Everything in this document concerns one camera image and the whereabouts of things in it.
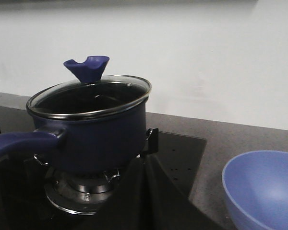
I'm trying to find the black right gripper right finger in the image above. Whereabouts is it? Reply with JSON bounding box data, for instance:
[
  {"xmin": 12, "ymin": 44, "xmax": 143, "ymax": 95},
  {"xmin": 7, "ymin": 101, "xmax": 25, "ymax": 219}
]
[{"xmin": 145, "ymin": 155, "xmax": 223, "ymax": 230}]

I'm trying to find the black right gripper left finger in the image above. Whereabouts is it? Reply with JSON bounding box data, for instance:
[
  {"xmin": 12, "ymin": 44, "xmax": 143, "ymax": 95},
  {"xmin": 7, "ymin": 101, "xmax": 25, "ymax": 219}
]
[{"xmin": 83, "ymin": 159, "xmax": 144, "ymax": 230}]

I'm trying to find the blue plastic bowl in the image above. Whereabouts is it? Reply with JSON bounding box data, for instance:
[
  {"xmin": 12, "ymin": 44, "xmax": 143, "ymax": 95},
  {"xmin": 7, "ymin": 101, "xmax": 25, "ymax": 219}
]
[{"xmin": 222, "ymin": 150, "xmax": 288, "ymax": 230}]

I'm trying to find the glass lid with blue knob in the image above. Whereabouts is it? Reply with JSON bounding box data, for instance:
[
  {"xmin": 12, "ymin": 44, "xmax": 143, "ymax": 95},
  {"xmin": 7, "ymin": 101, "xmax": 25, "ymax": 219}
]
[{"xmin": 26, "ymin": 56, "xmax": 152, "ymax": 120}]

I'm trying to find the round gas burner head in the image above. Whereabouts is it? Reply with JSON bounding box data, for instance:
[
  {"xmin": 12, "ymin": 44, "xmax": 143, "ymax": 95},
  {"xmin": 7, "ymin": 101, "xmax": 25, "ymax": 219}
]
[{"xmin": 44, "ymin": 168, "xmax": 123, "ymax": 216}]

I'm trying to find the dark blue saucepan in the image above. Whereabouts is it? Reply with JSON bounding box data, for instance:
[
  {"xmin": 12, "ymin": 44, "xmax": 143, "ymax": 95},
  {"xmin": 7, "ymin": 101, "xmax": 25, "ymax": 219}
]
[{"xmin": 0, "ymin": 74, "xmax": 152, "ymax": 176}]

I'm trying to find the black glass gas cooktop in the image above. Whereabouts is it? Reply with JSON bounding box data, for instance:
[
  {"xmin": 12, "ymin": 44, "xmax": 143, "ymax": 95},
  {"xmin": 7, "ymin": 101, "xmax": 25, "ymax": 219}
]
[{"xmin": 0, "ymin": 105, "xmax": 208, "ymax": 230}]

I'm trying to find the black burner pan support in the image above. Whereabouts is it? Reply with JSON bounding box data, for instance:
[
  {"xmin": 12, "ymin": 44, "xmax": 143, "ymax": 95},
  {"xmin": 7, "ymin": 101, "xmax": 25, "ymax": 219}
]
[{"xmin": 0, "ymin": 128, "xmax": 158, "ymax": 184}]

